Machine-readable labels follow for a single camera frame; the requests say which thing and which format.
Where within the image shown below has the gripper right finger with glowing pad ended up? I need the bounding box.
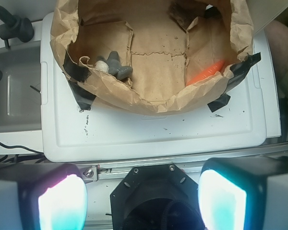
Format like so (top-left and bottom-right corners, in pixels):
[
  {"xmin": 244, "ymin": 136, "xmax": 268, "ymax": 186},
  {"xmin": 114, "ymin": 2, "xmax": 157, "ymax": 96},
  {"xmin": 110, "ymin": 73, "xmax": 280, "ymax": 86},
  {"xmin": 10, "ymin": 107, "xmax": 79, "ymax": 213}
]
[{"xmin": 198, "ymin": 156, "xmax": 288, "ymax": 230}]

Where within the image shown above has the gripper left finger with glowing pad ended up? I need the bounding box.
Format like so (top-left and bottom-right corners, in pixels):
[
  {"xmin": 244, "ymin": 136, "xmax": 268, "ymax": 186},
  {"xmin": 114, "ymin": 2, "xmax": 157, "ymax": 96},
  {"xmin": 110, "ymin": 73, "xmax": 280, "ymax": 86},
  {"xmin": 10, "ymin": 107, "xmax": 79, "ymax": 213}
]
[{"xmin": 0, "ymin": 163, "xmax": 87, "ymax": 230}]

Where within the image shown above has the orange toy carrot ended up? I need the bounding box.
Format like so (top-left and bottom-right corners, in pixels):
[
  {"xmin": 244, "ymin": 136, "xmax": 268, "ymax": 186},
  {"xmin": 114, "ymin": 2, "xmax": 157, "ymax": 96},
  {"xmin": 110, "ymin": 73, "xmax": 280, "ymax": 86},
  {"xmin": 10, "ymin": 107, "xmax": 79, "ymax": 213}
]
[{"xmin": 186, "ymin": 60, "xmax": 225, "ymax": 86}]

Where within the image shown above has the white plastic bin lid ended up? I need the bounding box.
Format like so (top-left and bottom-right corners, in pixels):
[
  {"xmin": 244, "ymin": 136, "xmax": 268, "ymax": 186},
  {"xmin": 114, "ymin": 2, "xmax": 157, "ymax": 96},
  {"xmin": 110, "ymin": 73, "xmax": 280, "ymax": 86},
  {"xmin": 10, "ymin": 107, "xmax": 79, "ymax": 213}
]
[{"xmin": 40, "ymin": 13, "xmax": 267, "ymax": 162}]

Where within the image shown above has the grey sink basin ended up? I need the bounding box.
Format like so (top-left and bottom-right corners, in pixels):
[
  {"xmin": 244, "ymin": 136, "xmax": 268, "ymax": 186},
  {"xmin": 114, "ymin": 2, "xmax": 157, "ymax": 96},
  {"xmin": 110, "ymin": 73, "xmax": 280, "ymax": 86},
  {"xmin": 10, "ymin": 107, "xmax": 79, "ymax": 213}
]
[{"xmin": 0, "ymin": 42, "xmax": 41, "ymax": 133}]

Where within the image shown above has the black tape strip right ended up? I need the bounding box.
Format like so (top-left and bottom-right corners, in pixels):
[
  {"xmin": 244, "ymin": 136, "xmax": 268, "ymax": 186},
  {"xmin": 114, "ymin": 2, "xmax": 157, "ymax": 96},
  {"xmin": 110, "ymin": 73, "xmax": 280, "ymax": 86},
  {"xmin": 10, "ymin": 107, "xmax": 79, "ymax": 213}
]
[{"xmin": 208, "ymin": 52, "xmax": 261, "ymax": 113}]

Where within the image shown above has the grey plush toy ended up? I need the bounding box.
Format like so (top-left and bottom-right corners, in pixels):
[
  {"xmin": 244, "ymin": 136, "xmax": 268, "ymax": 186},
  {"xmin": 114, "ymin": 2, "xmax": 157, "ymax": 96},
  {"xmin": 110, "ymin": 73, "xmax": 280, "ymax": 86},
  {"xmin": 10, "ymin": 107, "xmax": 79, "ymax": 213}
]
[{"xmin": 94, "ymin": 51, "xmax": 133, "ymax": 81}]

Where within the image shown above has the black faucet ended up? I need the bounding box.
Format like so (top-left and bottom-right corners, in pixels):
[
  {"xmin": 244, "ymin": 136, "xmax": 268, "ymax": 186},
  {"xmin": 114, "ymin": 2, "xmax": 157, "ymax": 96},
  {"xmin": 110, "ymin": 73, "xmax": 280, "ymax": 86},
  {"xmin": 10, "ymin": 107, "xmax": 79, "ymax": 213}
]
[{"xmin": 0, "ymin": 6, "xmax": 35, "ymax": 49}]

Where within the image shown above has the brown paper bag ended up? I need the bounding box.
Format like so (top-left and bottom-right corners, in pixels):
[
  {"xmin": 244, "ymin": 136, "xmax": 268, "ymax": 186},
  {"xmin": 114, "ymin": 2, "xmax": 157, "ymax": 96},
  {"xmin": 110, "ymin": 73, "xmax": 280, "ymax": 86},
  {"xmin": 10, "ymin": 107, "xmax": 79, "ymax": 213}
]
[{"xmin": 50, "ymin": 0, "xmax": 253, "ymax": 115}]

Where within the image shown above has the metal bracket with screw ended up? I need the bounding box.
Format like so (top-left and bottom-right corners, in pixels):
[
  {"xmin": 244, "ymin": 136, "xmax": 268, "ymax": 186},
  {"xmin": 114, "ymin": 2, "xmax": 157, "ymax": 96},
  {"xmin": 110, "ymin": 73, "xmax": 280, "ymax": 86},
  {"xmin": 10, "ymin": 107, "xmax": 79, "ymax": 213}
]
[{"xmin": 82, "ymin": 166, "xmax": 98, "ymax": 184}]

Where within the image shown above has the black cable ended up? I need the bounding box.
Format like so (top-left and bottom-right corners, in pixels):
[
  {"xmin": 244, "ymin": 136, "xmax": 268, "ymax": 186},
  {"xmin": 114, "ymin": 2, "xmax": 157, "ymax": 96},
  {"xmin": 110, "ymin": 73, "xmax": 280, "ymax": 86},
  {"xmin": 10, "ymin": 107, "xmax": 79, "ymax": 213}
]
[{"xmin": 0, "ymin": 136, "xmax": 44, "ymax": 154}]

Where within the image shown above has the black octagonal mount plate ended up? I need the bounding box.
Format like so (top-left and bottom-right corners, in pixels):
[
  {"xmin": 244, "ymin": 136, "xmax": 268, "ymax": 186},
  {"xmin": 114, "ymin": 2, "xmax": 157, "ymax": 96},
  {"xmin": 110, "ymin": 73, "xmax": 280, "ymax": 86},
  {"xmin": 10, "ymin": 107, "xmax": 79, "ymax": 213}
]
[{"xmin": 110, "ymin": 164, "xmax": 205, "ymax": 230}]

